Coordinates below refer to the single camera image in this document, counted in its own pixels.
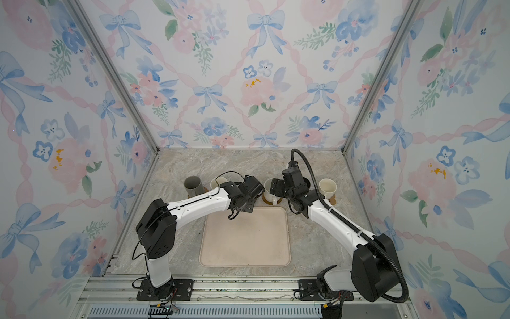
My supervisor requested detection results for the cream mug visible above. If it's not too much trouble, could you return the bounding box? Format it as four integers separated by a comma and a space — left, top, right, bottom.
319, 178, 337, 200

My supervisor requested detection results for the black mug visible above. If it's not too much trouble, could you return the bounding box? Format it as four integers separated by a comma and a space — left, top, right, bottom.
304, 178, 311, 190

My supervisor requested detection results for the beige serving tray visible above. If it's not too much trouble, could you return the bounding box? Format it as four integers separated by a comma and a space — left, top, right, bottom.
199, 207, 291, 268

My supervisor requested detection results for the grey mug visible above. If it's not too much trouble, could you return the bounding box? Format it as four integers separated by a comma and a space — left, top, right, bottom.
183, 175, 207, 198

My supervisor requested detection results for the right aluminium corner post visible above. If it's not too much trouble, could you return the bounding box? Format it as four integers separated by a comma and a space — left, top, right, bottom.
342, 0, 422, 156

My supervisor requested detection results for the left aluminium corner post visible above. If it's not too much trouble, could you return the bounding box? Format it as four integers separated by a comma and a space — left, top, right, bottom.
63, 0, 159, 154

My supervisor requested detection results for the white mug blue handle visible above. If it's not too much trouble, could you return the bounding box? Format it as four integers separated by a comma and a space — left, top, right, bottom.
210, 176, 228, 190

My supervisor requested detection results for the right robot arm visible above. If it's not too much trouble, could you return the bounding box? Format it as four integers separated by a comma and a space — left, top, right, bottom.
269, 166, 409, 303

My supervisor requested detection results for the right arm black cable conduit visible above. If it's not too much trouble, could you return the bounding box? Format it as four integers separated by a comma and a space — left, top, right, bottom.
290, 148, 410, 304

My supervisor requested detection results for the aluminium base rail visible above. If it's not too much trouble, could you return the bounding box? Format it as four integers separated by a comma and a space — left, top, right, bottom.
71, 275, 417, 318

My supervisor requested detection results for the brown paw shaped coaster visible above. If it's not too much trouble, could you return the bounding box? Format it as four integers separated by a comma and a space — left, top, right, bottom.
328, 194, 337, 205

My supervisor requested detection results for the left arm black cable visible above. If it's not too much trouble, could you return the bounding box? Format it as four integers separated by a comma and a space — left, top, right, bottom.
214, 170, 246, 186

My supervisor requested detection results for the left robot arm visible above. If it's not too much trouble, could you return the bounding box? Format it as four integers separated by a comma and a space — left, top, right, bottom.
135, 175, 265, 288

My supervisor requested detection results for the aluminium corner post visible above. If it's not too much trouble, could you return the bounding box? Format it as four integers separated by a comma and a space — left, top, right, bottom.
342, 0, 422, 156
63, 0, 159, 154

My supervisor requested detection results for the plain brown wooden coaster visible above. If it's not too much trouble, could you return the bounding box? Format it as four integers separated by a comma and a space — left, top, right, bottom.
262, 191, 282, 206

